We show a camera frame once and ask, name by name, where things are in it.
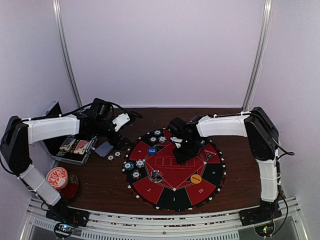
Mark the black gold card box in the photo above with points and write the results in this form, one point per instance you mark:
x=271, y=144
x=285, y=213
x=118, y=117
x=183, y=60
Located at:
x=67, y=144

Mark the aluminium poker case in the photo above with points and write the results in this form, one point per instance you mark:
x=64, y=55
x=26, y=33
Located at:
x=52, y=145

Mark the aluminium frame post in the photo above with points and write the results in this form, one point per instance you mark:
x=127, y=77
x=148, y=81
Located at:
x=65, y=53
x=261, y=47

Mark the blue small blind button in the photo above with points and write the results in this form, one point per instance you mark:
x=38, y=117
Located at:
x=152, y=151

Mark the left aluminium frame post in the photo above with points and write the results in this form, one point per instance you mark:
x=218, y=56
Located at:
x=65, y=53

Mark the red black chips seat five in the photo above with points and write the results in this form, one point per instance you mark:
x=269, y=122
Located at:
x=153, y=139

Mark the red black chip stack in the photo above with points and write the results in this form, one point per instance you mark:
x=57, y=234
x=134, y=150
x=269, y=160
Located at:
x=110, y=158

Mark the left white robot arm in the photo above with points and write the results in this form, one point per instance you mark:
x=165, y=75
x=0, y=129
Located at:
x=99, y=118

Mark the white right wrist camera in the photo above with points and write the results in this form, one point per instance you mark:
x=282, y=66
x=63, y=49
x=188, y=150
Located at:
x=176, y=141

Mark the dark red round lid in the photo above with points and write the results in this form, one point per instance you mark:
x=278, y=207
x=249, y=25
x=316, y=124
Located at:
x=71, y=188

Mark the blue playing card deck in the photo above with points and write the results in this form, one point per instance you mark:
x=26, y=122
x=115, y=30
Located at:
x=104, y=149

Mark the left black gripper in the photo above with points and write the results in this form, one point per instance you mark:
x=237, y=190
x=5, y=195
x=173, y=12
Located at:
x=120, y=143

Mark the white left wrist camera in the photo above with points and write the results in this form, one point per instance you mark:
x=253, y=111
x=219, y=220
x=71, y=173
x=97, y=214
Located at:
x=120, y=121

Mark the red floral round tin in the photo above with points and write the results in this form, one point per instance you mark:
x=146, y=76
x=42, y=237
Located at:
x=58, y=178

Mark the front aluminium rail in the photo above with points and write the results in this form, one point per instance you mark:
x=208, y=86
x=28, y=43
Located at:
x=223, y=225

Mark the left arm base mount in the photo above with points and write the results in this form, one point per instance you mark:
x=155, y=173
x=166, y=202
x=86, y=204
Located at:
x=61, y=212

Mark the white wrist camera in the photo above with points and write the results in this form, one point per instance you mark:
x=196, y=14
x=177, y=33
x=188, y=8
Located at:
x=176, y=141
x=120, y=121

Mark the triangular all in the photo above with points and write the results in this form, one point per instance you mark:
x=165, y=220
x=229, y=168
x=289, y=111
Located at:
x=209, y=154

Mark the white chips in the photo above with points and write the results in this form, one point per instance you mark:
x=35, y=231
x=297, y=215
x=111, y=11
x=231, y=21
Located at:
x=140, y=163
x=162, y=139

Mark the red black chips seat three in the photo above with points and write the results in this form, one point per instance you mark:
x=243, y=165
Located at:
x=136, y=175

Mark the right aluminium frame post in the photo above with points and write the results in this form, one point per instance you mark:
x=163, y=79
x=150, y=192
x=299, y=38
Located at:
x=261, y=47

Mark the single red black chip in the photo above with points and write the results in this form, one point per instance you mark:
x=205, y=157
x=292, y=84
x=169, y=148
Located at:
x=117, y=154

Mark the orange big blind button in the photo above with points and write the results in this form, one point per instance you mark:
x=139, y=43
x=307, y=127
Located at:
x=195, y=178

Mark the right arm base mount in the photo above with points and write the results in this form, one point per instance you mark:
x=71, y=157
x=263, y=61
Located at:
x=257, y=215

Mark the red gold card box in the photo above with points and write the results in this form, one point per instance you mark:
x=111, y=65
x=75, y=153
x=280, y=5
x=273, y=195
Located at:
x=81, y=147

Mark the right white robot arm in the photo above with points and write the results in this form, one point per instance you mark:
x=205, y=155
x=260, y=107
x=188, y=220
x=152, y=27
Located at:
x=255, y=126

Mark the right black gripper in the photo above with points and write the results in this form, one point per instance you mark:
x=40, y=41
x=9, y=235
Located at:
x=181, y=159

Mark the round red black poker mat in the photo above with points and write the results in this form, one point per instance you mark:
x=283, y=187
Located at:
x=176, y=192

